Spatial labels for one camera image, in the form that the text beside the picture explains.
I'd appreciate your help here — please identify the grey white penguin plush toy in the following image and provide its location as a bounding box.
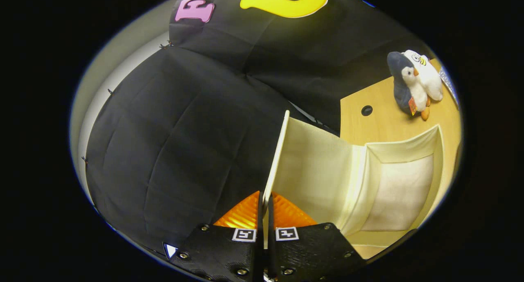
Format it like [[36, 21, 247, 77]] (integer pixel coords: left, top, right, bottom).
[[387, 52, 431, 121]]

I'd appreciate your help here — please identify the beige fabric storage box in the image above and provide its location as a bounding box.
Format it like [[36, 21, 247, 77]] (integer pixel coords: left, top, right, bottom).
[[262, 110, 445, 250]]

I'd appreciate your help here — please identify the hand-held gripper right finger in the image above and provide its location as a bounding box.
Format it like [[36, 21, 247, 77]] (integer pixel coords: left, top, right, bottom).
[[268, 192, 367, 282]]

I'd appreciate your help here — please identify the white duck plush toy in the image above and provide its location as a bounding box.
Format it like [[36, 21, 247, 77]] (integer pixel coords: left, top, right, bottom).
[[403, 50, 444, 102]]

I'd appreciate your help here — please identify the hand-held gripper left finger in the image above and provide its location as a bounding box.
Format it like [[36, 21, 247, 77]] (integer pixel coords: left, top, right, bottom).
[[170, 191, 263, 282]]

